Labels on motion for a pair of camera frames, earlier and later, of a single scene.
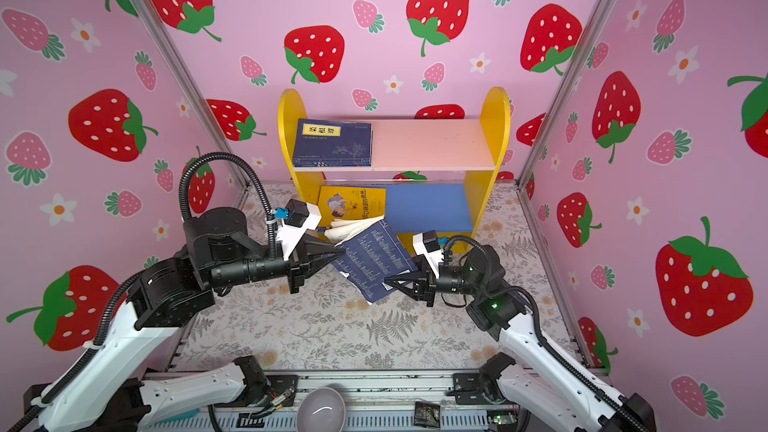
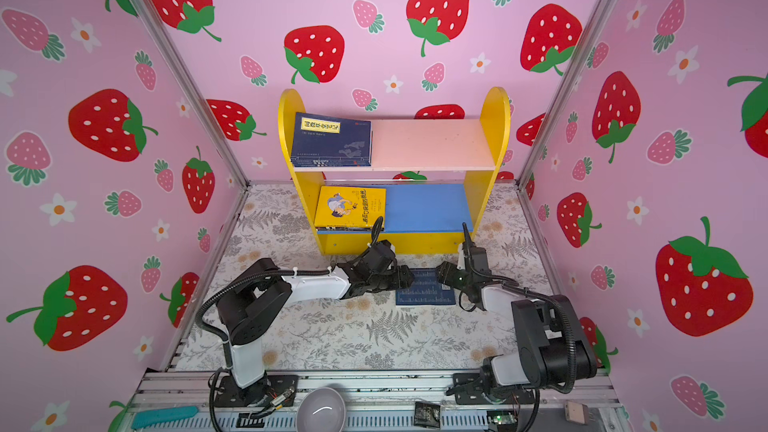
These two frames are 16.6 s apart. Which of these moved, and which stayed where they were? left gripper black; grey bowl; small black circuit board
Moved: left gripper black
Stayed: small black circuit board; grey bowl
